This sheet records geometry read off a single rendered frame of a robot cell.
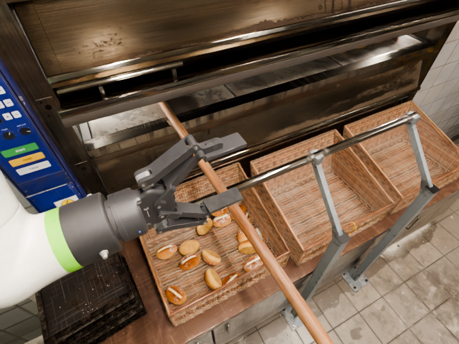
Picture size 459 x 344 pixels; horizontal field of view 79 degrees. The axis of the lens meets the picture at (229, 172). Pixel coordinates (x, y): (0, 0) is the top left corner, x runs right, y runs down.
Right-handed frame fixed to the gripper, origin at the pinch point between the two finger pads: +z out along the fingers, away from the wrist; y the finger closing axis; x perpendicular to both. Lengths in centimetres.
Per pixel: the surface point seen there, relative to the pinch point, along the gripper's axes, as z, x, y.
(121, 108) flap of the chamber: -11.8, -40.5, 8.4
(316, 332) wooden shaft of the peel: 5.9, 24.2, 28.2
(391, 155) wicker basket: 135, -35, 90
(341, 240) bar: 41, 5, 53
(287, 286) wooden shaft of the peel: 6.1, 13.9, 28.0
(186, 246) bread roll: -5, -35, 84
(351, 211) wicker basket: 81, -15, 89
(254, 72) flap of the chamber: 29.0, -39.8, 8.4
